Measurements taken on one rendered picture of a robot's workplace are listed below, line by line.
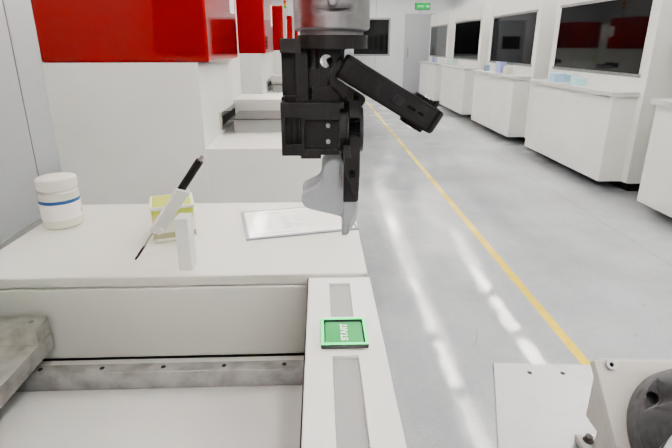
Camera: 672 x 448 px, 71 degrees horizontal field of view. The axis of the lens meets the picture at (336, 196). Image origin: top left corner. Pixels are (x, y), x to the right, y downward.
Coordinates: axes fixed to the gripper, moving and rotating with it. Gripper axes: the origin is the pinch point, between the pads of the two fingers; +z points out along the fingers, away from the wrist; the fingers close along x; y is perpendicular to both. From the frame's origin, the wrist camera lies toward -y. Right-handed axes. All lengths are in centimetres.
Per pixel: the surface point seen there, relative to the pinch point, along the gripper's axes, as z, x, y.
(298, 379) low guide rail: 27.6, -8.1, 6.9
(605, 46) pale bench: -17, -423, -278
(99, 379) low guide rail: 26.7, -8.1, 35.5
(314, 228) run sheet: 13.8, -32.9, 4.6
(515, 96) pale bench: 48, -582, -261
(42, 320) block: 20, -13, 45
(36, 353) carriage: 23, -10, 45
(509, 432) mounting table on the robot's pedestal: 28.7, 1.7, -20.7
